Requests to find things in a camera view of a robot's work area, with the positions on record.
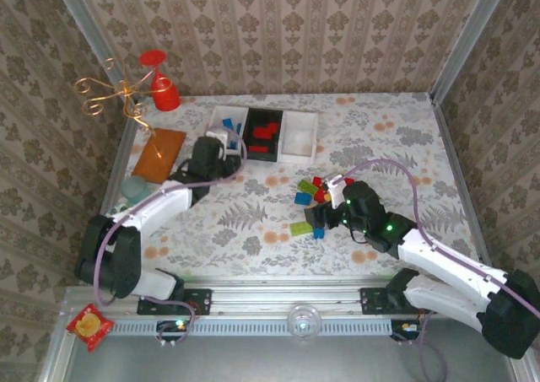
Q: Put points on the blue lego brick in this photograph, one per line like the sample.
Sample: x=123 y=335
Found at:
x=239 y=128
x=319 y=233
x=303 y=198
x=229 y=124

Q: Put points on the green lego brick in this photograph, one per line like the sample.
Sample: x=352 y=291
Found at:
x=306 y=186
x=301 y=229

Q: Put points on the red lego brick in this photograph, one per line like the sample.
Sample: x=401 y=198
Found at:
x=271 y=127
x=317 y=182
x=349 y=181
x=260 y=134
x=258 y=148
x=324 y=195

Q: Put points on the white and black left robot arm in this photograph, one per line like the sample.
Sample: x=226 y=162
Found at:
x=160 y=200

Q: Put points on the black plastic bin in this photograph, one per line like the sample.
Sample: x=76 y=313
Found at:
x=263 y=156

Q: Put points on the white plastic bin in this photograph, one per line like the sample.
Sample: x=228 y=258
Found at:
x=299 y=139
x=221 y=114

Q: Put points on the white floral tablecloth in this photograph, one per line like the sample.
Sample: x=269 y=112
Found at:
x=274 y=255

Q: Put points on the orange-brown rectangular board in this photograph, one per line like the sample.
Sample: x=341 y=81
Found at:
x=156 y=158

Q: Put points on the red plastic goblet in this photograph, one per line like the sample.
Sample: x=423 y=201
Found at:
x=165 y=95

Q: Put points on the frosted teal cup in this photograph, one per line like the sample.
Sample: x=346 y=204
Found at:
x=135 y=188

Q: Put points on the clear glass dome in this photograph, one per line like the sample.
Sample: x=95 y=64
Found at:
x=304 y=319

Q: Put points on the small black controller board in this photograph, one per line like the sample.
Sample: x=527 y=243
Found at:
x=173 y=326
x=406 y=328

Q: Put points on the red snack packet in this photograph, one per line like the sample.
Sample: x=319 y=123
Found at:
x=89 y=325

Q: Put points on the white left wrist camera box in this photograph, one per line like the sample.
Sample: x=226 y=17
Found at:
x=217 y=137

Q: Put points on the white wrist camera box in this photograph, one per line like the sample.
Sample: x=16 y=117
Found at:
x=337 y=192
x=217 y=137

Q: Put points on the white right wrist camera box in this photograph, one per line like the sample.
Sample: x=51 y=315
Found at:
x=337 y=192

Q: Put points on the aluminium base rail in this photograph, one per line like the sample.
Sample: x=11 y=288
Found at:
x=287 y=297

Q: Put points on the aluminium side rail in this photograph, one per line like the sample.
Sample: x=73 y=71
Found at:
x=120 y=154
x=464 y=188

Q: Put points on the aluminium frame post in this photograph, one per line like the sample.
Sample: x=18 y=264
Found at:
x=80 y=15
x=468 y=36

